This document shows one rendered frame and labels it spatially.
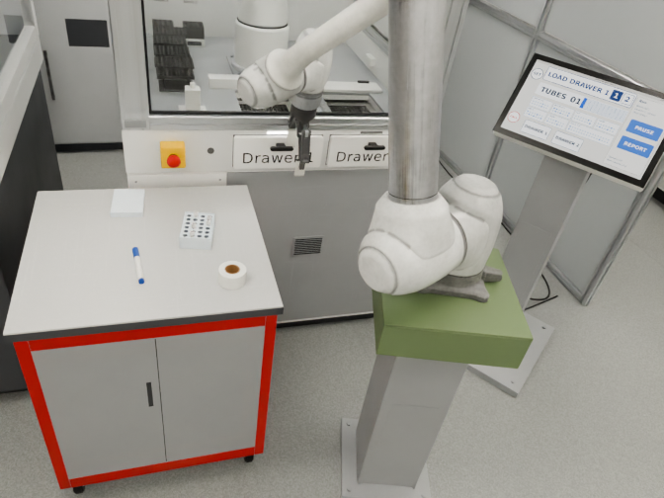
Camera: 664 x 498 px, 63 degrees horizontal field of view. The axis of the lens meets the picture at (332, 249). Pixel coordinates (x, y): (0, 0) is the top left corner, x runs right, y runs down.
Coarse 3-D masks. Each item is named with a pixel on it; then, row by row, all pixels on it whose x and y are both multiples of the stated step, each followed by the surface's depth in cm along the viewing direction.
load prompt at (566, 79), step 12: (552, 72) 186; (564, 72) 185; (564, 84) 184; (576, 84) 183; (588, 84) 182; (600, 84) 180; (600, 96) 179; (612, 96) 178; (624, 96) 177; (636, 96) 175
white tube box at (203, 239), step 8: (184, 216) 153; (192, 216) 154; (200, 216) 154; (184, 224) 150; (200, 224) 152; (184, 232) 147; (200, 232) 150; (208, 232) 150; (184, 240) 146; (192, 240) 146; (200, 240) 146; (208, 240) 147; (184, 248) 148; (192, 248) 148; (200, 248) 148; (208, 248) 148
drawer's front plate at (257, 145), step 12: (240, 144) 169; (252, 144) 170; (264, 144) 171; (312, 144) 176; (240, 156) 171; (264, 156) 174; (288, 156) 176; (312, 156) 179; (240, 168) 174; (252, 168) 175
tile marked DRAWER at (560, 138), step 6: (558, 132) 182; (564, 132) 181; (552, 138) 183; (558, 138) 182; (564, 138) 181; (570, 138) 180; (576, 138) 180; (558, 144) 181; (564, 144) 181; (570, 144) 180; (576, 144) 179; (576, 150) 179
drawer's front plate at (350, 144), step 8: (336, 136) 177; (344, 136) 178; (352, 136) 179; (360, 136) 179; (368, 136) 180; (376, 136) 181; (384, 136) 182; (336, 144) 178; (344, 144) 179; (352, 144) 180; (360, 144) 181; (384, 144) 184; (328, 152) 180; (336, 152) 180; (352, 152) 182; (360, 152) 183; (368, 152) 184; (376, 152) 185; (384, 152) 186; (328, 160) 181; (344, 160) 183; (352, 160) 184; (360, 160) 185; (368, 160) 186; (384, 160) 188
